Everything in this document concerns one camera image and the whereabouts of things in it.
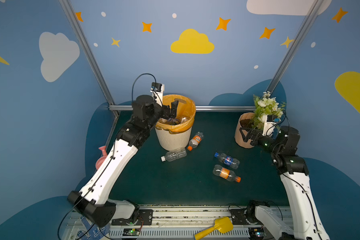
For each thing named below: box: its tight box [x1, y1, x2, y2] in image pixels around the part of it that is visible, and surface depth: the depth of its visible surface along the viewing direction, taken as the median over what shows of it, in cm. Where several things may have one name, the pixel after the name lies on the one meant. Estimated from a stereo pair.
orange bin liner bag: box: [155, 94, 196, 134], surface depth 88 cm
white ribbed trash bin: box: [154, 126, 193, 152], surface depth 90 cm
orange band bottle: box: [212, 164, 242, 183], surface depth 88 cm
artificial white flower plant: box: [251, 91, 287, 129], surface depth 88 cm
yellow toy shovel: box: [194, 216, 234, 240], surface depth 73 cm
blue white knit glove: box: [77, 215, 111, 240], surface depth 71 cm
